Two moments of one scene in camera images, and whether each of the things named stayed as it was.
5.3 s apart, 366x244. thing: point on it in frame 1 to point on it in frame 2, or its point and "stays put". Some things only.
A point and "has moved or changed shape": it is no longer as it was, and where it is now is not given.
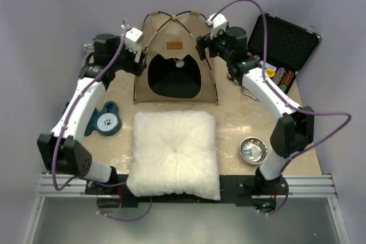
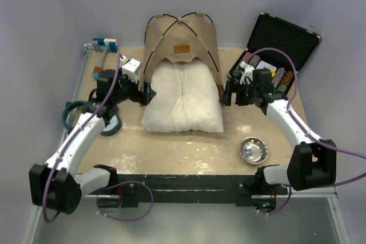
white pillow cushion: (174, 152) to (186, 99)
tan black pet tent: (174, 71) has moved or changed shape
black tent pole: (172, 19) to (182, 17)
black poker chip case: (289, 47) stays put
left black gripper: (135, 67) to (139, 96)
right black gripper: (210, 43) to (230, 88)
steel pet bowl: (253, 150) stays put
